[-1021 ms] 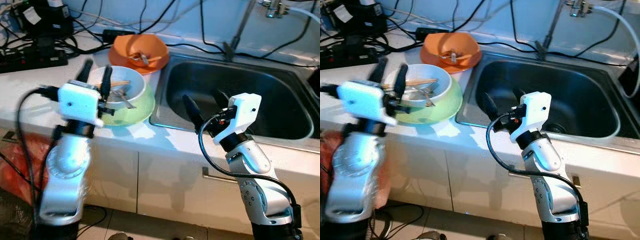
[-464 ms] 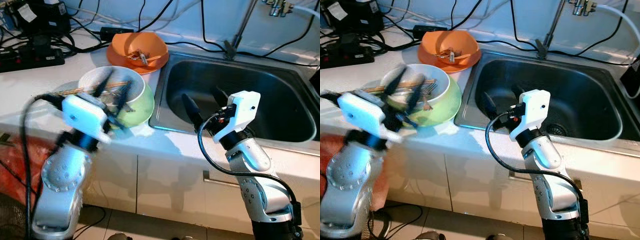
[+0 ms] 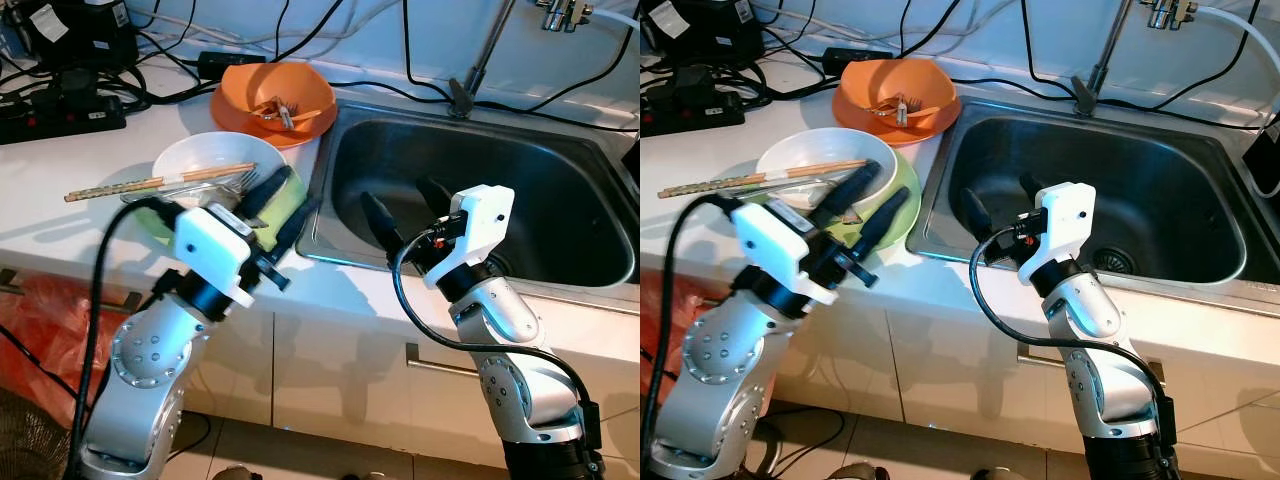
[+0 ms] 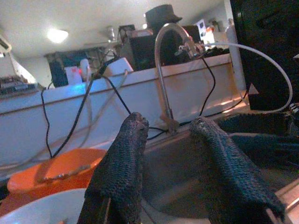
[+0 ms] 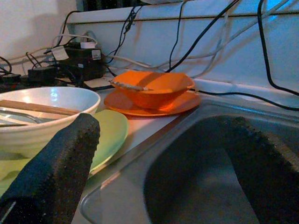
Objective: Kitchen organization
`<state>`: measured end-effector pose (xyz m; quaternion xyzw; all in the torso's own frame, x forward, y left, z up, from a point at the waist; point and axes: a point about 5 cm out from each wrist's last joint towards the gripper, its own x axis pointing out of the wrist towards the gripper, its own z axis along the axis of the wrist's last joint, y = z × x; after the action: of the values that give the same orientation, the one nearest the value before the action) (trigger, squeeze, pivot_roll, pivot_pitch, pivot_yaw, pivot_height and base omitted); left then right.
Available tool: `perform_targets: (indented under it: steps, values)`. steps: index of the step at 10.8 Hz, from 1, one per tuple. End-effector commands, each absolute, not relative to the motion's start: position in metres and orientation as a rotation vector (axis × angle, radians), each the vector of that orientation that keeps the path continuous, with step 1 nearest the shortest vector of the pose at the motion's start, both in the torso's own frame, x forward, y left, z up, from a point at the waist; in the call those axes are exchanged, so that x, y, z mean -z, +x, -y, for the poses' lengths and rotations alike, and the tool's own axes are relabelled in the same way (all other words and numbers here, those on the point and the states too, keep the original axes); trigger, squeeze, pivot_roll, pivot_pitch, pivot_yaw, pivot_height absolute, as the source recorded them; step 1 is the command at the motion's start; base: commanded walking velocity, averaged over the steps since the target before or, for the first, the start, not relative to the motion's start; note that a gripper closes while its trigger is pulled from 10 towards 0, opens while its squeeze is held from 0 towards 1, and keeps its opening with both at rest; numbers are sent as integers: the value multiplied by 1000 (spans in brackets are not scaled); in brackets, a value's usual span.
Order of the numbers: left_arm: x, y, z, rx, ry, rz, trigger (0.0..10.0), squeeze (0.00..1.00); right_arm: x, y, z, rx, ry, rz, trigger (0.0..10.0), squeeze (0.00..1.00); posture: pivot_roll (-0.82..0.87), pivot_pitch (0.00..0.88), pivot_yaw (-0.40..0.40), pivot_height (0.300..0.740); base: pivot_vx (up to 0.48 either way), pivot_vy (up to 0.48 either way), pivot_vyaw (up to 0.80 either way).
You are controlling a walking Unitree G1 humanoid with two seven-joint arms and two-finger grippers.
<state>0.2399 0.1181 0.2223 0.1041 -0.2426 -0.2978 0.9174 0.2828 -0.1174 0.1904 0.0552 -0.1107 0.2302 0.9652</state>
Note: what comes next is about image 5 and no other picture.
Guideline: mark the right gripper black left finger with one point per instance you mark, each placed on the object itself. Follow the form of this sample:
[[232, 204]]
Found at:
[[51, 168]]

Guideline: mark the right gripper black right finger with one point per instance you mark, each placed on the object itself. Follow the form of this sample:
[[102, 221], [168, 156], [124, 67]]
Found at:
[[275, 186]]

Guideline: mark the metal fork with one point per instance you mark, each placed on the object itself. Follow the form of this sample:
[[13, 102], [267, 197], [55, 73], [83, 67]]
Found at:
[[23, 116]]

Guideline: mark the white bowl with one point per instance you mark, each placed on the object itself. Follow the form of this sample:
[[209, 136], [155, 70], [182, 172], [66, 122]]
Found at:
[[35, 140]]

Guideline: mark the green plate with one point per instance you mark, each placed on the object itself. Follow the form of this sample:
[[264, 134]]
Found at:
[[109, 137]]

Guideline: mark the stainless steel sink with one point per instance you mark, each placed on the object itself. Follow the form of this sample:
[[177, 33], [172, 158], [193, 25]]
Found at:
[[126, 186]]

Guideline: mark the black power adapter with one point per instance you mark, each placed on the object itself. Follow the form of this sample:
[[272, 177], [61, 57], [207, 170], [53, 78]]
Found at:
[[42, 73], [79, 60]]

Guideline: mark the speckled wooden chopstick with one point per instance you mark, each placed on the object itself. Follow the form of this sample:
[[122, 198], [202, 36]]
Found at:
[[126, 86]]

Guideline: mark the orange plate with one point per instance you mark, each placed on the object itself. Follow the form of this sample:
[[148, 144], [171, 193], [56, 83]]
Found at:
[[187, 103]]

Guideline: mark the orange bowl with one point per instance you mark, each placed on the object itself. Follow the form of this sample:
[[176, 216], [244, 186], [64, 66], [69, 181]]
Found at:
[[154, 98]]

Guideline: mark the white plug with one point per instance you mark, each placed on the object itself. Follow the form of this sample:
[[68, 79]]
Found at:
[[88, 45]]

